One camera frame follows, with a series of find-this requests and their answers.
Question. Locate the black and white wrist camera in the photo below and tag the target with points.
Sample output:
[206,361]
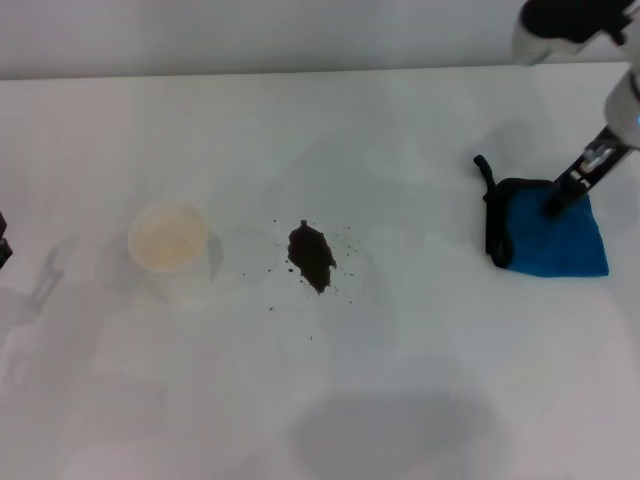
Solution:
[565,20]

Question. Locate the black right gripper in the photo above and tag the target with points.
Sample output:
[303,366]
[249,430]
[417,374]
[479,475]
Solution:
[592,167]

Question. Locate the white paper cup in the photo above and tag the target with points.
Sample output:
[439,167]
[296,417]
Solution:
[170,250]

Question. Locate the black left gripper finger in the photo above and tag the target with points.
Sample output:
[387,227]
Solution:
[4,247]

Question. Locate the blue rag with black trim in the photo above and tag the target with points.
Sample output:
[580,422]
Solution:
[545,245]

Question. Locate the black liquid stain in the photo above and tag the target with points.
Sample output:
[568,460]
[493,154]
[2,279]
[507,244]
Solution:
[311,255]

